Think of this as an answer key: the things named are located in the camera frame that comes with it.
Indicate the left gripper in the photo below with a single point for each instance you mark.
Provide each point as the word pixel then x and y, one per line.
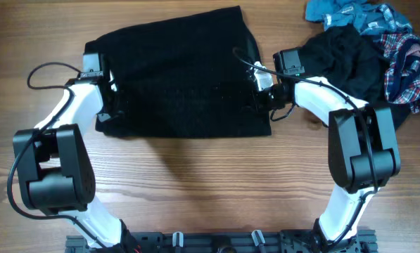
pixel 106 117

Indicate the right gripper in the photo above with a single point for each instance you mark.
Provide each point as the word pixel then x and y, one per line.
pixel 260 97

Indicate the black knit sweater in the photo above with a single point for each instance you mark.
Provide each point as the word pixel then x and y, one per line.
pixel 184 78

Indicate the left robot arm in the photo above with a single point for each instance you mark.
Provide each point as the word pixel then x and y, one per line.
pixel 52 176

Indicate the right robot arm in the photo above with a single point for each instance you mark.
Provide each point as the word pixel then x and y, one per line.
pixel 363 152

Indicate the black garment underneath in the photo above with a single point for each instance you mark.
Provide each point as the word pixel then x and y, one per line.
pixel 350 62

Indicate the blue patterned garment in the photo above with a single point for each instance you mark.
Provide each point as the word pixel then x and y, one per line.
pixel 367 18

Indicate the red plaid shirt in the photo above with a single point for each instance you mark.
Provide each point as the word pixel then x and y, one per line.
pixel 402 78

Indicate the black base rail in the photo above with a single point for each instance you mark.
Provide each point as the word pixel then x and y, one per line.
pixel 223 242

